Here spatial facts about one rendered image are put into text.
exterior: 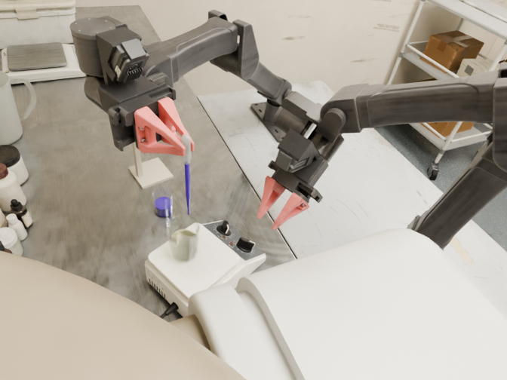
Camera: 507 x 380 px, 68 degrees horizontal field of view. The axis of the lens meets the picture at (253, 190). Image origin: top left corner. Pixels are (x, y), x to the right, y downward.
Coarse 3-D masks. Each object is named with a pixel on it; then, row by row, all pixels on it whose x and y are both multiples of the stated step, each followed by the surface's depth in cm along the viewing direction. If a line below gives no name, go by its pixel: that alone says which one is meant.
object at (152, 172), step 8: (136, 152) 84; (136, 160) 85; (152, 160) 94; (160, 160) 94; (128, 168) 91; (136, 168) 88; (144, 168) 91; (152, 168) 92; (160, 168) 92; (136, 176) 89; (144, 176) 89; (152, 176) 90; (160, 176) 90; (168, 176) 90; (144, 184) 87; (152, 184) 88
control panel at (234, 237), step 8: (208, 224) 75; (216, 224) 76; (216, 232) 73; (232, 232) 76; (224, 240) 72; (232, 240) 74; (232, 248) 71; (256, 248) 75; (240, 256) 69; (248, 256) 70; (256, 256) 72
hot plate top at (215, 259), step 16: (208, 240) 68; (160, 256) 64; (208, 256) 66; (224, 256) 66; (160, 272) 63; (176, 272) 63; (192, 272) 63; (208, 272) 63; (224, 272) 64; (176, 288) 61; (192, 288) 61; (208, 288) 62
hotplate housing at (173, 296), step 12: (240, 264) 67; (252, 264) 70; (156, 276) 64; (228, 276) 65; (240, 276) 69; (156, 288) 67; (168, 288) 63; (168, 300) 66; (180, 300) 62; (168, 312) 63; (180, 312) 65
